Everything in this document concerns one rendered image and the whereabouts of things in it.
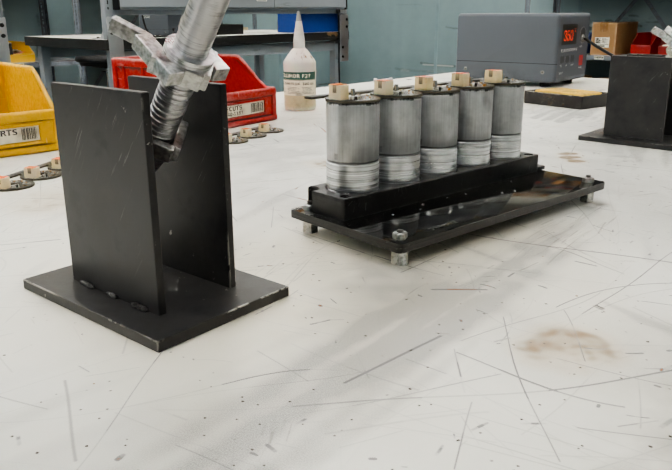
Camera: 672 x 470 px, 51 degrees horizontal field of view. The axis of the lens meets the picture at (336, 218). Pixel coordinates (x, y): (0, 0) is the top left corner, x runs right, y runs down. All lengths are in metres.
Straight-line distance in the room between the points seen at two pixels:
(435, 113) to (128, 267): 0.17
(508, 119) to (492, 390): 0.22
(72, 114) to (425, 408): 0.15
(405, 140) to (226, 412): 0.18
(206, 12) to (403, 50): 6.06
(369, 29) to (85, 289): 6.27
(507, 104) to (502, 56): 0.63
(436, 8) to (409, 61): 0.51
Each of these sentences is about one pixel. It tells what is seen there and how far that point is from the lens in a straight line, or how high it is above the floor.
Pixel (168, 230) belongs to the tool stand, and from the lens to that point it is 0.28.
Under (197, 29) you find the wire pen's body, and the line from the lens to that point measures 0.22.
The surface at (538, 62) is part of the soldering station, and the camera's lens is 1.00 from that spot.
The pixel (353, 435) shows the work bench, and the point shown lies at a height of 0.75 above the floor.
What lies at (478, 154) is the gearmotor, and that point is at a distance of 0.38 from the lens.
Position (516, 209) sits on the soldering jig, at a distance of 0.34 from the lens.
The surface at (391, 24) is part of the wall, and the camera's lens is 6.35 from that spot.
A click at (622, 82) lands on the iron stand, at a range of 0.59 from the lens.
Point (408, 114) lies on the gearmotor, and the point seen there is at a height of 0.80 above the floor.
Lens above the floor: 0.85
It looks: 16 degrees down
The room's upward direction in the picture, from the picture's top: straight up
